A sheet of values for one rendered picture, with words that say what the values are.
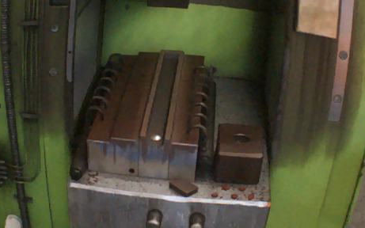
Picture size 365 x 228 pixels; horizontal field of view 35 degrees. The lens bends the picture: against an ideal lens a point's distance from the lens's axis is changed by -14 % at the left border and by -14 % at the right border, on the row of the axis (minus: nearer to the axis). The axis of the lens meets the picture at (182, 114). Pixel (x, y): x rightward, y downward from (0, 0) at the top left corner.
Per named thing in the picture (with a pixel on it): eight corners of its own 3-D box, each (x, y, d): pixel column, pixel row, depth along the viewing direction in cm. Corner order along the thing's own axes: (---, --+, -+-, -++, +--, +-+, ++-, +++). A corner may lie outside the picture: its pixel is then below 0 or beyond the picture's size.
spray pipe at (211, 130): (211, 171, 117) (214, 157, 116) (196, 169, 117) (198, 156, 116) (215, 90, 148) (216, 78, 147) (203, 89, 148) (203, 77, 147)
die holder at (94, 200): (234, 337, 133) (271, 203, 113) (84, 322, 134) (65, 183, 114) (238, 218, 183) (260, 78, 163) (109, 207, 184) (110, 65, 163)
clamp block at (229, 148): (258, 185, 118) (264, 156, 115) (214, 183, 118) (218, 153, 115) (257, 153, 129) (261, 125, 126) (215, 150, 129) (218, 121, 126)
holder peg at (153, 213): (160, 233, 112) (160, 222, 111) (145, 231, 112) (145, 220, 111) (161, 221, 116) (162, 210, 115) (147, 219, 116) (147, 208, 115)
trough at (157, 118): (169, 146, 115) (169, 138, 115) (139, 142, 115) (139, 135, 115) (184, 56, 153) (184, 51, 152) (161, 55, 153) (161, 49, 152)
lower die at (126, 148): (194, 181, 118) (198, 141, 114) (88, 169, 119) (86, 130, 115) (202, 85, 156) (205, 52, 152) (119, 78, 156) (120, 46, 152)
